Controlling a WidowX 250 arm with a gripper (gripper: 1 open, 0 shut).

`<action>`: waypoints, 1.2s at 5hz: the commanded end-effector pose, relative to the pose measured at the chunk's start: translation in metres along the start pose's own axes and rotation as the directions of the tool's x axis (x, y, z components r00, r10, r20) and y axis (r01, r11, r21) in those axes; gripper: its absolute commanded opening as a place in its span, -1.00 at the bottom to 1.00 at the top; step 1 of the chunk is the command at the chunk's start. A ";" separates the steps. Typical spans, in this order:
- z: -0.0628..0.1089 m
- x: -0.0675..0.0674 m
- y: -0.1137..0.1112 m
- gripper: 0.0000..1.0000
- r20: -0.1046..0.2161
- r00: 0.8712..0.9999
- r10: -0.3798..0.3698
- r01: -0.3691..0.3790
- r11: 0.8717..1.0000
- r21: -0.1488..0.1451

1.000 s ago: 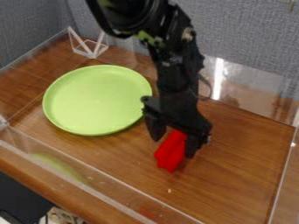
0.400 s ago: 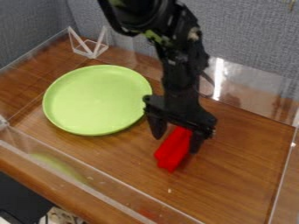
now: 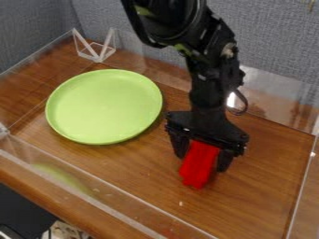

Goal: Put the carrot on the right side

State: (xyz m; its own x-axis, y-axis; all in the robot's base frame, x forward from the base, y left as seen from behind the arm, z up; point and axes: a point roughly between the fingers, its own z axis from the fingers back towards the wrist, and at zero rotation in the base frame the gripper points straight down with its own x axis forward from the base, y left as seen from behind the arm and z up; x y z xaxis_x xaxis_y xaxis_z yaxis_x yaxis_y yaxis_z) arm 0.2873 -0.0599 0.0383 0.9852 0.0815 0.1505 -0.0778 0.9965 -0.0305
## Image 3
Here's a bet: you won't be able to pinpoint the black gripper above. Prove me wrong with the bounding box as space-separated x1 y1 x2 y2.
165 111 250 173

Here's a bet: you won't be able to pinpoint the red star-profile carrot bar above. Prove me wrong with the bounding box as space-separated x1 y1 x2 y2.
179 141 220 189

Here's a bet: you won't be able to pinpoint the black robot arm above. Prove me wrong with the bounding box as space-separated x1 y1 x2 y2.
121 0 250 172

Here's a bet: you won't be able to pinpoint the light green round plate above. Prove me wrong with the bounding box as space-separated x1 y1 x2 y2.
45 69 163 145

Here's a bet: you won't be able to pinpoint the black object under table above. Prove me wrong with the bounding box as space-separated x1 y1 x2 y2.
0 183 57 239

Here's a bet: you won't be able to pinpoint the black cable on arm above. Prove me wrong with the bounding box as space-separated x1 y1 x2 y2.
226 89 250 117

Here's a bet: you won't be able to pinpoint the clear acrylic enclosure walls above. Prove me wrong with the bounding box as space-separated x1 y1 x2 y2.
0 35 319 239

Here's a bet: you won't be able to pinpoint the clear acrylic corner bracket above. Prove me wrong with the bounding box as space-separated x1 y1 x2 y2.
71 28 116 63

